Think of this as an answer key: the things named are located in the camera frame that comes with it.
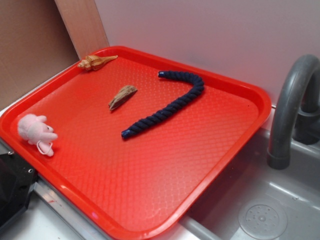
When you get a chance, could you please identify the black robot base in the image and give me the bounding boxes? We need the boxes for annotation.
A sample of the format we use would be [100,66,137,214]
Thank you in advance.
[0,146,38,232]

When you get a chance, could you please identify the brown wood chip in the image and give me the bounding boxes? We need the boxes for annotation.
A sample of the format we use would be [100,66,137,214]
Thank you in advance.
[108,85,138,111]

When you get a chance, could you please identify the red plastic tray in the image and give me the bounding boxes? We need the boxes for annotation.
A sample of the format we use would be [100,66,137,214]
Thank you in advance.
[0,46,271,240]

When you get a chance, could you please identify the tan spiral seashell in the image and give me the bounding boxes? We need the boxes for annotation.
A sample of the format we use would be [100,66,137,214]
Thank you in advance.
[77,55,118,71]

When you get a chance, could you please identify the grey plastic sink basin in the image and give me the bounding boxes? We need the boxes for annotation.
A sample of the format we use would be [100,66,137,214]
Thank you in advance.
[180,129,320,240]

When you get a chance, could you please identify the pink plush toy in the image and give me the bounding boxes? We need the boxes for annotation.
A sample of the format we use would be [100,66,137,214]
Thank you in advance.
[17,114,58,157]

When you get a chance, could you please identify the grey toy faucet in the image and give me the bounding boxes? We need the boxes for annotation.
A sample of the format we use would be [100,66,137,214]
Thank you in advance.
[267,54,320,170]

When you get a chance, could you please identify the dark blue rope piece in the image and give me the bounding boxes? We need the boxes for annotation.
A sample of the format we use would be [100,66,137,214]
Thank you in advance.
[121,70,205,141]

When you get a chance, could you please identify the wooden corner post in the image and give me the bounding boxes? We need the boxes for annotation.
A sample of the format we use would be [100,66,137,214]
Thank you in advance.
[54,0,110,59]

